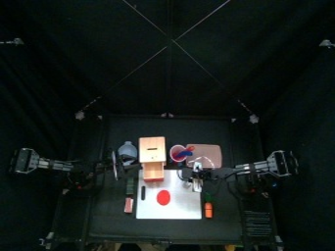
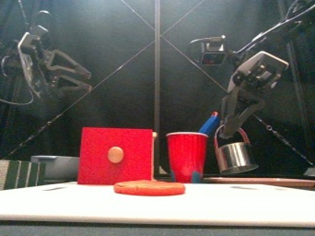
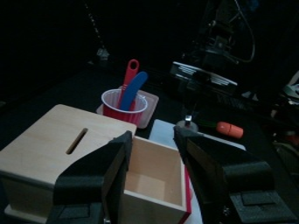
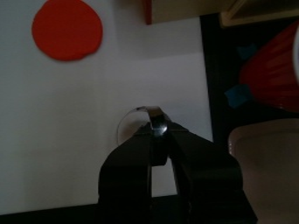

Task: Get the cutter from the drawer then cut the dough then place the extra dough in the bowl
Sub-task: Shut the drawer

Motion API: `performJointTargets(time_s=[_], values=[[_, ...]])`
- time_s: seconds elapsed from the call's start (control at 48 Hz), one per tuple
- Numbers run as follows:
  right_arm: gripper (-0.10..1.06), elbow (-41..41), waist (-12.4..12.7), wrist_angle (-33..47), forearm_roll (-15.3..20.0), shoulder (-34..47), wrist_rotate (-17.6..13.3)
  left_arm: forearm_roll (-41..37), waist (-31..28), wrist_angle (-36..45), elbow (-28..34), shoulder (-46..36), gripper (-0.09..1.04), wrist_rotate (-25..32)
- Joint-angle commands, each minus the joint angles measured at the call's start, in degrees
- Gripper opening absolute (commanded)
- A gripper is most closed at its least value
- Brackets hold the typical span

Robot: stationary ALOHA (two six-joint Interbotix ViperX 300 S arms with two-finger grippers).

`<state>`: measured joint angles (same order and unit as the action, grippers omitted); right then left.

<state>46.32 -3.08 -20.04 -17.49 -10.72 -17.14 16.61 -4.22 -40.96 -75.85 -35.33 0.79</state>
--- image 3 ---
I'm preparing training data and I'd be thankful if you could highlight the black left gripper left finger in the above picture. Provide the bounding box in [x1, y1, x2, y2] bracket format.
[46, 129, 135, 224]

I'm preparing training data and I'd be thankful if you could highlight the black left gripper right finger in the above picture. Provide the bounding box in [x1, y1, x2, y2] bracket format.
[172, 125, 299, 224]

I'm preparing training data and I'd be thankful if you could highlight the dough cutter with metal wheel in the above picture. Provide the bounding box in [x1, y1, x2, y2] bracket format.
[174, 114, 200, 133]

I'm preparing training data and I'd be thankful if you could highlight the wooden drawer with red front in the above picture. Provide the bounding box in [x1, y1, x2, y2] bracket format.
[116, 135, 192, 224]

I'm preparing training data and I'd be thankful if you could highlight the orange toy carrot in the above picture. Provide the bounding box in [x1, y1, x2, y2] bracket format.
[200, 119, 246, 139]

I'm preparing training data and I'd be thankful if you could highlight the blue plastic utensil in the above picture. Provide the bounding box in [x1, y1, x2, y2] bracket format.
[118, 71, 150, 112]

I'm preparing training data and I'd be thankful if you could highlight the red plastic utensil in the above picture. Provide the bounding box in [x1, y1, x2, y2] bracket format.
[118, 59, 140, 109]

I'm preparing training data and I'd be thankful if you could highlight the red plastic cup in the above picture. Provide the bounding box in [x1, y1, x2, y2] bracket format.
[100, 88, 150, 127]

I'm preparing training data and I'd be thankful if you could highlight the grey cable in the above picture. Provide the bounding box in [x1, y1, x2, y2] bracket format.
[232, 0, 258, 64]

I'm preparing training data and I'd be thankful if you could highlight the silver frame clamp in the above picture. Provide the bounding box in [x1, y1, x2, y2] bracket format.
[96, 46, 110, 60]

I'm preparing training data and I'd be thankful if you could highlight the thin white cord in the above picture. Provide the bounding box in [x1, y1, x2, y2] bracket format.
[82, 0, 107, 50]

